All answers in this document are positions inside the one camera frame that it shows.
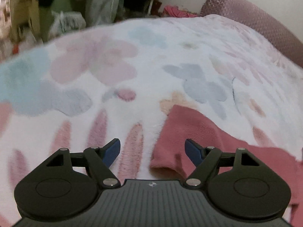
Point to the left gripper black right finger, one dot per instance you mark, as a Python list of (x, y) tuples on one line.
[(238, 185)]

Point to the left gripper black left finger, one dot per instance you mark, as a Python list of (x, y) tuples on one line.
[(66, 184)]

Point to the pink ribbed small garment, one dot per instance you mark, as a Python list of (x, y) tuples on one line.
[(185, 123)]

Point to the hanging grey clothes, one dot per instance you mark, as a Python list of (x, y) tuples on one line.
[(99, 12)]

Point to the white floral fleece blanket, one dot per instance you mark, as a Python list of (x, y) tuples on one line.
[(121, 81)]

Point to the white plastic bag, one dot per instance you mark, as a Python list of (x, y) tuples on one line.
[(65, 22)]

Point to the mauve quilted headboard cushion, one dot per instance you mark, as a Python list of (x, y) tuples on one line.
[(249, 14)]

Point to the magenta crumpled cloth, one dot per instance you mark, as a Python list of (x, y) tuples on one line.
[(174, 11)]

